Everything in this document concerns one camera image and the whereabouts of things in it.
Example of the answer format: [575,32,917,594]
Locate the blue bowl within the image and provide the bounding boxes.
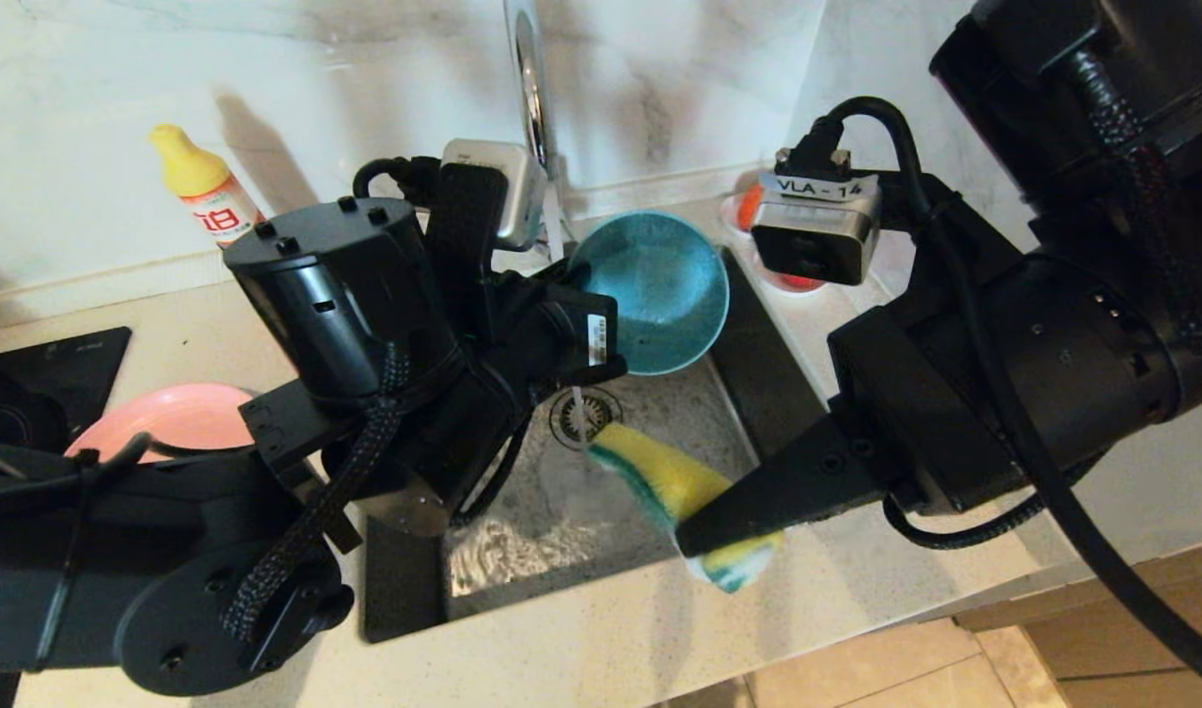
[567,210,733,378]

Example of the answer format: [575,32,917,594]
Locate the yellow green sponge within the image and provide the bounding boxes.
[586,422,786,595]

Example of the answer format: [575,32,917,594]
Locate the chrome faucet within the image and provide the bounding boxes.
[506,0,569,261]

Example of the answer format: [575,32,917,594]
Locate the orange detergent bottle yellow cap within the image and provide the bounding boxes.
[150,123,267,249]

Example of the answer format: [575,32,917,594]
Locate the metal sink drain strainer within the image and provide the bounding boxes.
[549,386,624,452]

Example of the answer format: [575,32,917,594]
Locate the stainless steel sink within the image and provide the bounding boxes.
[362,246,878,645]

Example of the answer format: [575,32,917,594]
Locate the red toy apple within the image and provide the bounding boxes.
[763,267,830,294]

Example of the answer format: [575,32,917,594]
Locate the small white dish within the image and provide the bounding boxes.
[717,192,759,243]
[752,264,834,298]

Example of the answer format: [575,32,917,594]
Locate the brown wooden cabinet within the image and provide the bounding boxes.
[955,536,1202,708]

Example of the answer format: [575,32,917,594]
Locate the pink plate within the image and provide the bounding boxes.
[64,383,259,464]

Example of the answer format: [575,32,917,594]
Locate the black induction cooktop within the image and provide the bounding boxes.
[0,326,133,455]

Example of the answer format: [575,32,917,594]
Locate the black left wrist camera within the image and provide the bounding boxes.
[441,137,549,250]

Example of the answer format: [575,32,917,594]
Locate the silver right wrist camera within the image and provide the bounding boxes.
[751,147,883,287]

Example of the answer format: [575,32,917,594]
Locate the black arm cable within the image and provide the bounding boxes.
[220,339,412,642]
[793,94,1202,695]

